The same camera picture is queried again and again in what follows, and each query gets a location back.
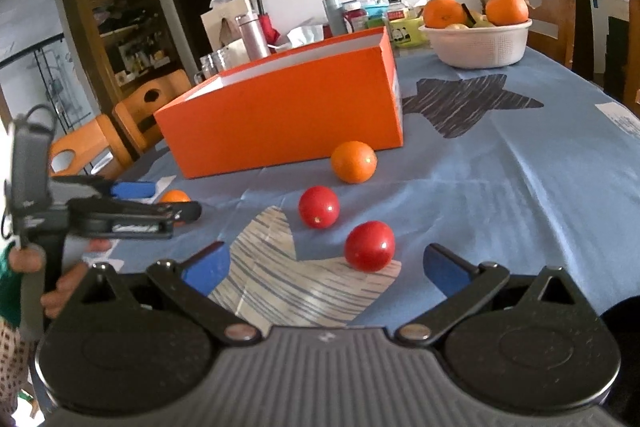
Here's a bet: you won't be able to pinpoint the metal thermos bottle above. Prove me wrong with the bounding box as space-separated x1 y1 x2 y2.
234 13 271 60

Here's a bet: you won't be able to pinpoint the teal plastic container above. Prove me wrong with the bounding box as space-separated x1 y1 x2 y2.
362 0 391 20

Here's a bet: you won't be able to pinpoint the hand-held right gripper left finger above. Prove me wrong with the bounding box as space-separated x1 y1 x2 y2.
75 241 263 348

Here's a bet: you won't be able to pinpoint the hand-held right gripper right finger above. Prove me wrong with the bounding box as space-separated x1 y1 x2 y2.
395 243 599 348

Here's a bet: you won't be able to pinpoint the wooden dining chair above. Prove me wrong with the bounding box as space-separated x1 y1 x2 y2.
112 69 194 154
47 114 134 181
492 0 577 71

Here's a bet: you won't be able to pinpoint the blue star-print tablecloth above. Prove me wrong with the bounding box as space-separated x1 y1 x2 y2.
82 41 640 344

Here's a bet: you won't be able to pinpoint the person's left forearm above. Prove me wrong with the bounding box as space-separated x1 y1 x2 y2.
0 241 24 325

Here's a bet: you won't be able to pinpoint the clear glass mug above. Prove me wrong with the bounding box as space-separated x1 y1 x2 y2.
192 49 236 84

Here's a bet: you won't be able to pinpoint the large orange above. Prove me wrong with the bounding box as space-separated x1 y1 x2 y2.
422 0 469 30
331 140 379 184
485 0 530 27

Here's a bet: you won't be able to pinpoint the person's patterned pants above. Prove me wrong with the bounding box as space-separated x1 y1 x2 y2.
0 321 27 414

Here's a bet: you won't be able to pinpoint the red jar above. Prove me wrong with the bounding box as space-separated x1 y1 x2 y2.
342 1 369 33

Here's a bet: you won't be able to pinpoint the red tomato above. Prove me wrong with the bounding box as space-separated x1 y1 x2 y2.
344 220 396 272
298 185 341 229

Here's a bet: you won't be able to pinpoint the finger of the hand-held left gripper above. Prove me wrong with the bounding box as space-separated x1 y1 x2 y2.
125 200 204 226
50 174 157 200

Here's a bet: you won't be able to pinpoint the dark wooden shelf cabinet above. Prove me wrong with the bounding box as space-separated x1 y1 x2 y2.
66 0 172 108

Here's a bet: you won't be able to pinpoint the orange cardboard box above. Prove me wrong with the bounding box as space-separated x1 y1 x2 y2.
153 26 405 180

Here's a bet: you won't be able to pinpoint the white plastic basket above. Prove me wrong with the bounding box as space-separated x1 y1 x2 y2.
418 18 534 69

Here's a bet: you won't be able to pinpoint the grey bottle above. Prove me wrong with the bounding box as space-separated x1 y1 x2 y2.
322 0 347 39

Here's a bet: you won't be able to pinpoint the person's left hand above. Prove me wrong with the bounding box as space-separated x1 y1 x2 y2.
10 239 114 319

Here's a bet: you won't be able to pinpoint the white tote bag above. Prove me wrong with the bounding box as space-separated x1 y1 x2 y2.
200 0 256 56

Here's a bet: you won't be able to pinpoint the red folding umbrella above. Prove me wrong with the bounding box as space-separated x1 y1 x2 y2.
238 0 279 46

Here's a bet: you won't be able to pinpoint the tissue pack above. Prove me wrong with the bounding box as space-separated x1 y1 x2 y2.
285 22 331 48

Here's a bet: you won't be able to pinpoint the green panda-print container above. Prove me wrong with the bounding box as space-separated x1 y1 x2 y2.
387 17 426 48

